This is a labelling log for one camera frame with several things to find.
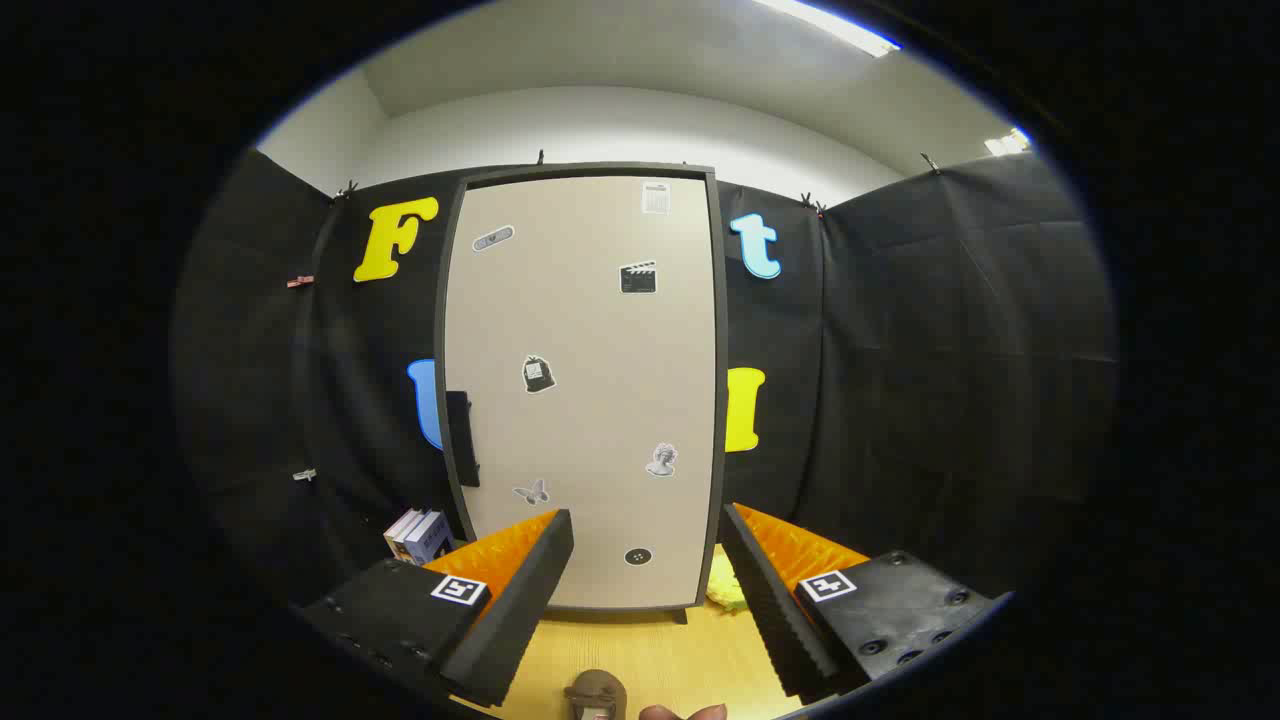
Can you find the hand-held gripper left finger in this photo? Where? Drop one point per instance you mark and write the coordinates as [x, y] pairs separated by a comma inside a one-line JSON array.
[[525, 600]]

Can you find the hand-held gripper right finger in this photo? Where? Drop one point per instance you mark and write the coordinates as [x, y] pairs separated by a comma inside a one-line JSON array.
[[775, 610]]

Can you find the brown fuzzy shoe with bow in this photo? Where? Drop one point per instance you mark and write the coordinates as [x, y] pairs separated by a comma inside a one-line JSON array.
[[595, 688]]

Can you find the grey shoe cabinet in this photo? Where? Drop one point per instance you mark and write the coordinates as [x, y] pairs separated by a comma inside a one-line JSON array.
[[590, 171]]

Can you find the yellow round plush pad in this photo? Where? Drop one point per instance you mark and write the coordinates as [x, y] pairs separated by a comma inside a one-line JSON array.
[[726, 590]]

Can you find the blue paperback book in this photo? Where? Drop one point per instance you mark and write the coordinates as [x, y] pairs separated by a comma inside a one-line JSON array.
[[432, 538]]

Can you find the white paperback book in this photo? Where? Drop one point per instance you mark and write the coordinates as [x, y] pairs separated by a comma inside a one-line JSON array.
[[398, 532]]

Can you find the black backdrop cloth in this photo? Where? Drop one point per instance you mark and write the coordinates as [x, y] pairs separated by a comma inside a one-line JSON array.
[[950, 380]]

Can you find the small ceiling light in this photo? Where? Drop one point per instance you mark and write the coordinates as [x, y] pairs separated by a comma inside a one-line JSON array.
[[1006, 143]]

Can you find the ceiling light panel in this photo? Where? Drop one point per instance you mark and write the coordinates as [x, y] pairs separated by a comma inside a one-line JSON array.
[[830, 25]]

